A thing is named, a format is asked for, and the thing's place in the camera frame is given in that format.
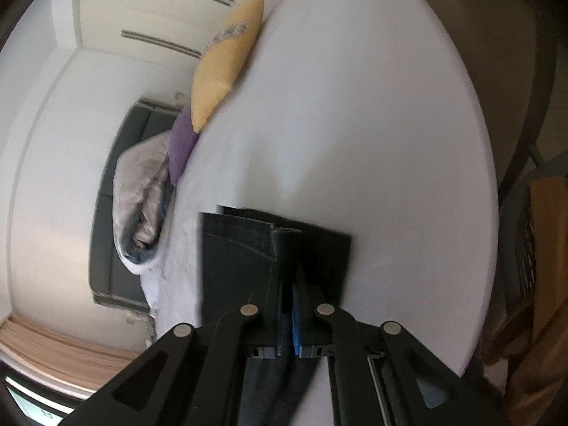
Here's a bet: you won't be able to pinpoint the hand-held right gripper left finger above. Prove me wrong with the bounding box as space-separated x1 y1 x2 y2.
62 271 294 426

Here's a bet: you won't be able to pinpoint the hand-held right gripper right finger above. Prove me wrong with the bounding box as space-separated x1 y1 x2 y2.
292 271 511 426

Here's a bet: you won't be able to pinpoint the black denim pants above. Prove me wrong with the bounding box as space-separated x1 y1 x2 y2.
197 205 353 426

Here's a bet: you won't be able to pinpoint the grey upholstered headboard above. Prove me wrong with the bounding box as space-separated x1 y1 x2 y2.
89 100 182 320

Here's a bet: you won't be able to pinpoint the rolled grey duvet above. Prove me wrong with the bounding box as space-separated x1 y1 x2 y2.
113 131 176 276

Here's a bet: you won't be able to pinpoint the bed with white sheet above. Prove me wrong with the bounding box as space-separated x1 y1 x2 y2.
142 0 498 378

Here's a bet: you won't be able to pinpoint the purple pillow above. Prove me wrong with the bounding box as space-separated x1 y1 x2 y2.
169 105 200 186

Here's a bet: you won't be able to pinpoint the beige curtain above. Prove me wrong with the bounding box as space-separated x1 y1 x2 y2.
0 315 134 400

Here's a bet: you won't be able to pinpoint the yellow pillow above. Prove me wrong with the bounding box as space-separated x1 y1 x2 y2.
192 0 266 134

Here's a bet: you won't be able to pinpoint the white wardrobe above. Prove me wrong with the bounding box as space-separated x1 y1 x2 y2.
73 0 302 60

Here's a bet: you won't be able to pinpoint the black sliding door frame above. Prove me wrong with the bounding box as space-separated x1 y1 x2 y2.
0 364 76 426

